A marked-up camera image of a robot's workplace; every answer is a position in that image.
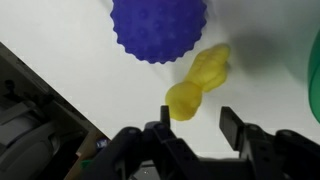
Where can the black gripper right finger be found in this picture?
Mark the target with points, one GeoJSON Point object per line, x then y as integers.
{"type": "Point", "coordinates": [245, 136]}

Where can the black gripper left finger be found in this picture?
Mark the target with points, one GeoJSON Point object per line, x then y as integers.
{"type": "Point", "coordinates": [168, 140]}

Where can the yellow figure toy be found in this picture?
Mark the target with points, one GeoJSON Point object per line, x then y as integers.
{"type": "Point", "coordinates": [200, 85]}

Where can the toy shelf with coloured bins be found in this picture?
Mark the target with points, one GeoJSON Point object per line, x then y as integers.
{"type": "Point", "coordinates": [88, 155]}

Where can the green plastic bowl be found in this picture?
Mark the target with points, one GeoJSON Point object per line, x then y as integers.
{"type": "Point", "coordinates": [315, 86]}

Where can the purple spiky ball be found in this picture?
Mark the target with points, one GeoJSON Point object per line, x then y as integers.
{"type": "Point", "coordinates": [158, 28]}

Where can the grey office chair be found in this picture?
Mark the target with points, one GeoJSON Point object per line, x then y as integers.
{"type": "Point", "coordinates": [23, 146]}

